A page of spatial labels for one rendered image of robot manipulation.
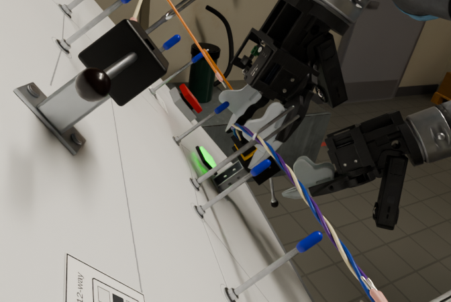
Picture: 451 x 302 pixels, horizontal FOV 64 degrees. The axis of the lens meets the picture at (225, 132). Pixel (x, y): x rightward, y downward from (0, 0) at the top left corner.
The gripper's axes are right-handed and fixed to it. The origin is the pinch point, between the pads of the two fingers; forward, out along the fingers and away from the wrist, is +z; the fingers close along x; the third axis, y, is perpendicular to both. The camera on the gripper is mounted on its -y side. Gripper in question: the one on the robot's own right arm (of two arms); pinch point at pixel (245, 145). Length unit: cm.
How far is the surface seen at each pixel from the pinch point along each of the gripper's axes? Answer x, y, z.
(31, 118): 18.5, 28.6, -5.8
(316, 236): 22.8, 8.6, -5.3
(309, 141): -127, -152, 40
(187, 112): -21.7, -1.6, 7.6
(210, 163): -4.1, 0.2, 6.8
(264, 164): 13.5, 8.1, -4.9
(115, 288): 26.8, 24.0, -3.6
